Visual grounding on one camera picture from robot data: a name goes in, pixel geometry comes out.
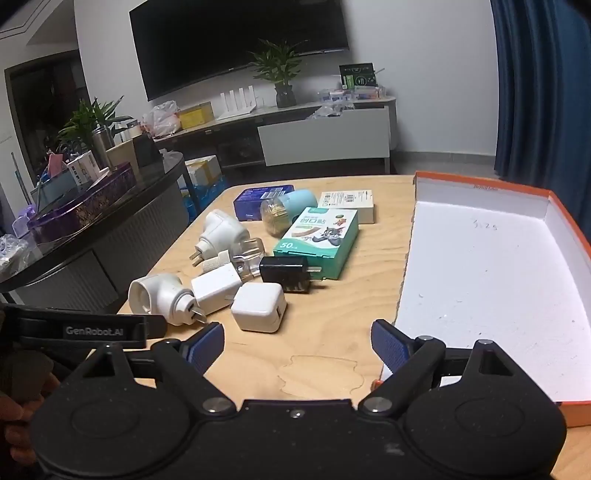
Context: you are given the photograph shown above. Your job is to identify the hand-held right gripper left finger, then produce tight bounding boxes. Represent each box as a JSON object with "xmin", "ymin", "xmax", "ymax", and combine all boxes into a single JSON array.
[{"xmin": 62, "ymin": 322, "xmax": 236, "ymax": 416}]

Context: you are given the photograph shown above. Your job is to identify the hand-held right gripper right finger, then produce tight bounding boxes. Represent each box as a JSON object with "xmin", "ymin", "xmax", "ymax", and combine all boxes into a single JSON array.
[{"xmin": 358, "ymin": 318, "xmax": 550, "ymax": 416}]

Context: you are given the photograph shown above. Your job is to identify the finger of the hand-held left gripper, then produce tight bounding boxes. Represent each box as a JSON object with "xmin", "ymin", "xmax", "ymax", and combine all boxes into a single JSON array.
[{"xmin": 141, "ymin": 314, "xmax": 168, "ymax": 340}]

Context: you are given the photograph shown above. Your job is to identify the white green-leaf plug adapter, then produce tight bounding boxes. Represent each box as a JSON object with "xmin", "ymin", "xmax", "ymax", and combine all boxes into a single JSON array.
[{"xmin": 128, "ymin": 273, "xmax": 208, "ymax": 326}]

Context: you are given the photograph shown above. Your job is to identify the white wall charger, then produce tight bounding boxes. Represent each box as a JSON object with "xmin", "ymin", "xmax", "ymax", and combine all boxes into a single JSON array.
[{"xmin": 191, "ymin": 263, "xmax": 243, "ymax": 317}]

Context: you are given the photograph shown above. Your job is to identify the white cube charger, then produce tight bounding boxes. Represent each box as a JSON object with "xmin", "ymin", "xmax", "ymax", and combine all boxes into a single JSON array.
[{"xmin": 231, "ymin": 282, "xmax": 288, "ymax": 334}]

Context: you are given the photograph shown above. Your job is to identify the clear plastic bag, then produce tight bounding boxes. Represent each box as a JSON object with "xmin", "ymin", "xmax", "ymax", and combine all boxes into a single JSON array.
[
  {"xmin": 229, "ymin": 237, "xmax": 266, "ymax": 280},
  {"xmin": 0, "ymin": 233, "xmax": 42, "ymax": 278}
]

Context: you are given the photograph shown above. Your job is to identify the black wall charger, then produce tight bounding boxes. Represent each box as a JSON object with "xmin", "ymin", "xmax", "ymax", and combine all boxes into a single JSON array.
[{"xmin": 259, "ymin": 255, "xmax": 324, "ymax": 294}]

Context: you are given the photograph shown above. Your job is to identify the orange white cardboard box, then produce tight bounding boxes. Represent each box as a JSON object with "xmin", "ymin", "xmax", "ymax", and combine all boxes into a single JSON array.
[{"xmin": 372, "ymin": 171, "xmax": 591, "ymax": 428}]

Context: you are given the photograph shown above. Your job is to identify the green bandage box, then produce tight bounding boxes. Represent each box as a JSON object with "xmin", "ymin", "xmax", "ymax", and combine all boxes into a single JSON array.
[{"xmin": 273, "ymin": 207, "xmax": 360, "ymax": 281}]

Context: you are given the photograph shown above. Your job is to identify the blue box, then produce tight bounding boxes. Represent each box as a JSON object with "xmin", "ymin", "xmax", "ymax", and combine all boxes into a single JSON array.
[{"xmin": 233, "ymin": 184, "xmax": 296, "ymax": 222}]

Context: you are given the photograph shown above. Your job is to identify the light blue toothpick jar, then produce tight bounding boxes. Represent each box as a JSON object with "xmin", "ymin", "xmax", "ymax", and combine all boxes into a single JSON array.
[{"xmin": 260, "ymin": 188, "xmax": 319, "ymax": 238}]

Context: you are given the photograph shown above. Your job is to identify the person's left hand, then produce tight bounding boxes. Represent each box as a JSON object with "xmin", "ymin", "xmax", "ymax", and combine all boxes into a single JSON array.
[{"xmin": 0, "ymin": 397, "xmax": 40, "ymax": 467}]

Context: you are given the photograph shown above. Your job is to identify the dark round table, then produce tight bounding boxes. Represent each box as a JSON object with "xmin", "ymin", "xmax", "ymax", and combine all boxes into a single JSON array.
[{"xmin": 0, "ymin": 150, "xmax": 190, "ymax": 319}]

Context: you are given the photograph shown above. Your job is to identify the crumpled clear plastic bag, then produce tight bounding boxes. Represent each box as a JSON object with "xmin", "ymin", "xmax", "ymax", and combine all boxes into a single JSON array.
[{"xmin": 0, "ymin": 233, "xmax": 42, "ymax": 278}]

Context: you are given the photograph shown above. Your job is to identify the purple tin box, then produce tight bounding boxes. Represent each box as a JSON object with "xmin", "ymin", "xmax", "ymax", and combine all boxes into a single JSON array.
[{"xmin": 28, "ymin": 164, "xmax": 137, "ymax": 243}]

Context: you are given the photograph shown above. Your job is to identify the blue water bottle pack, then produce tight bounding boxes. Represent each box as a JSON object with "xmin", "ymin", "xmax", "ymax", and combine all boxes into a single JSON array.
[{"xmin": 178, "ymin": 178, "xmax": 229, "ymax": 222}]

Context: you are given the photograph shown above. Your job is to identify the small white printed box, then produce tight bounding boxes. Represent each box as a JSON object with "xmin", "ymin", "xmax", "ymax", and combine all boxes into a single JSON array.
[{"xmin": 67, "ymin": 150, "xmax": 100, "ymax": 188}]

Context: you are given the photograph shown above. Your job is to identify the yellow white carton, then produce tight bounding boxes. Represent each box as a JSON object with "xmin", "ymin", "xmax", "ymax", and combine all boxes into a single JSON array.
[{"xmin": 185, "ymin": 154, "xmax": 222, "ymax": 190}]

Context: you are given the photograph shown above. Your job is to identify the brown cardboard box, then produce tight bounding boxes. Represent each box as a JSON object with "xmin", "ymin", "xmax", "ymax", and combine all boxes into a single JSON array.
[{"xmin": 106, "ymin": 138, "xmax": 139, "ymax": 169}]

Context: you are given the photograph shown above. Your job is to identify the dark box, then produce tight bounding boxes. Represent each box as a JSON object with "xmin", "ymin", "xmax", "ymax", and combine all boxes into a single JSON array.
[{"xmin": 133, "ymin": 134, "xmax": 160, "ymax": 168}]

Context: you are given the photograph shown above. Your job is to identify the metal cup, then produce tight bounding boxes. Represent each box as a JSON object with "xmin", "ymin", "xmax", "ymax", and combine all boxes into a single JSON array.
[{"xmin": 90, "ymin": 127, "xmax": 116, "ymax": 169}]

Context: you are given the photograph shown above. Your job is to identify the white plastic bag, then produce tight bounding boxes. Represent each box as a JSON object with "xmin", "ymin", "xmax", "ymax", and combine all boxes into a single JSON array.
[{"xmin": 141, "ymin": 100, "xmax": 182, "ymax": 139}]

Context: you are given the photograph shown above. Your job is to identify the green leafy plant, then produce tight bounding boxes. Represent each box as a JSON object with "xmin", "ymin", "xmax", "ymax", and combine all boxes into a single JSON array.
[{"xmin": 58, "ymin": 96, "xmax": 134, "ymax": 153}]

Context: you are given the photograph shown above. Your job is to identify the yellow box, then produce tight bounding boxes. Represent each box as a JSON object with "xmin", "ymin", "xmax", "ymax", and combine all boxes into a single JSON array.
[{"xmin": 178, "ymin": 102, "xmax": 215, "ymax": 131}]

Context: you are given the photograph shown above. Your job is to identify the white open drawer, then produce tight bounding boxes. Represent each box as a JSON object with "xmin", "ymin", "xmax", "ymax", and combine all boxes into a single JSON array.
[{"xmin": 257, "ymin": 105, "xmax": 391, "ymax": 168}]

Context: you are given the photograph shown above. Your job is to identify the white router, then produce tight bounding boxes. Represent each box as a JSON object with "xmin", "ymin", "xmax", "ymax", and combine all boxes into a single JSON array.
[{"xmin": 217, "ymin": 85, "xmax": 259, "ymax": 121}]

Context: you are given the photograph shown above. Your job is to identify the clear bag of parts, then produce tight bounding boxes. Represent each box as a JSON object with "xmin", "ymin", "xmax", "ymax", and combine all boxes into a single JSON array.
[{"xmin": 307, "ymin": 102, "xmax": 356, "ymax": 121}]

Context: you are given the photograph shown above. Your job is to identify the clear plastic containers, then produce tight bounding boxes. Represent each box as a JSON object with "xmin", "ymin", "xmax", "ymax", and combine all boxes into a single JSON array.
[{"xmin": 318, "ymin": 83, "xmax": 386, "ymax": 103}]

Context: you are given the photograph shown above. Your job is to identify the white television cabinet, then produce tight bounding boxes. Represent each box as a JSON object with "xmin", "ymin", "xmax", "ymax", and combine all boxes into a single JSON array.
[{"xmin": 152, "ymin": 95, "xmax": 399, "ymax": 174}]

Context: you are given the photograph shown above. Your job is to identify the bamboo plant in dark vase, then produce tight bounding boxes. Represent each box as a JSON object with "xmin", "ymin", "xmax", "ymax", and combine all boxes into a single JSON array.
[{"xmin": 247, "ymin": 39, "xmax": 308, "ymax": 109}]

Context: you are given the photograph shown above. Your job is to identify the green black box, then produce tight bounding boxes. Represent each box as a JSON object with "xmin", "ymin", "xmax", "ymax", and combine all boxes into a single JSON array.
[{"xmin": 339, "ymin": 62, "xmax": 377, "ymax": 90}]

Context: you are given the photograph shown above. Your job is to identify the blue curtain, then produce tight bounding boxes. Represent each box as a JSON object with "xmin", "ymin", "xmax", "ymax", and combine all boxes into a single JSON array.
[{"xmin": 489, "ymin": 0, "xmax": 591, "ymax": 185}]

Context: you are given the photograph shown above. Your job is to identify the black wall television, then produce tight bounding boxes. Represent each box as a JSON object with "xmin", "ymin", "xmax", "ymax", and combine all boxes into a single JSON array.
[{"xmin": 128, "ymin": 0, "xmax": 350, "ymax": 102}]

